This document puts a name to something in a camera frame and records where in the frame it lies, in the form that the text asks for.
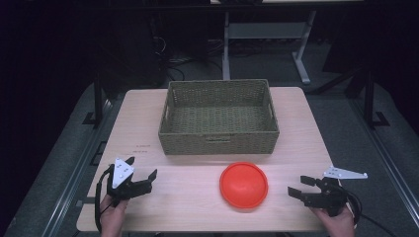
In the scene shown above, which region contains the grey metal table frame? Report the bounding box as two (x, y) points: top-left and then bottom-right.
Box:
(221, 9), (318, 86)

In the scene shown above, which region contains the black metal stand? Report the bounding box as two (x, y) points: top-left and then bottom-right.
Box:
(362, 69), (391, 130)
(82, 70), (107, 128)

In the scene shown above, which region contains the bundle of floor cables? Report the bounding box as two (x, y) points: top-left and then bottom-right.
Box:
(149, 35), (225, 82)

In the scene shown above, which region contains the person's right hand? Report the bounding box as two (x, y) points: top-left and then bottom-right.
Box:
(310, 204), (357, 237)

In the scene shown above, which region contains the person's left hand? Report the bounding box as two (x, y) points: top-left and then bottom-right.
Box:
(99, 194), (129, 237)

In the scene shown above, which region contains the grey metal floor rail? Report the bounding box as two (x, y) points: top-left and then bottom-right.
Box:
(348, 98), (419, 229)
(41, 98), (115, 237)

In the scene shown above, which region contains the black cable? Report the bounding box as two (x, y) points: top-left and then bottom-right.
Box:
(94, 165), (115, 233)
(341, 190), (400, 237)

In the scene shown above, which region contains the green woven basket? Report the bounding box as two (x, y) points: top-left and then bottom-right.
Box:
(157, 78), (281, 157)

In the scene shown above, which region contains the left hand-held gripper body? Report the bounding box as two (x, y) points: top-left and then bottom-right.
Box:
(106, 157), (154, 208)

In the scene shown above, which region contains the orange round plastic bowl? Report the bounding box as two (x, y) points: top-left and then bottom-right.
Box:
(218, 161), (270, 210)

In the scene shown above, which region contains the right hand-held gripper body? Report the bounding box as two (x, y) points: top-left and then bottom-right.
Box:
(302, 165), (369, 217)

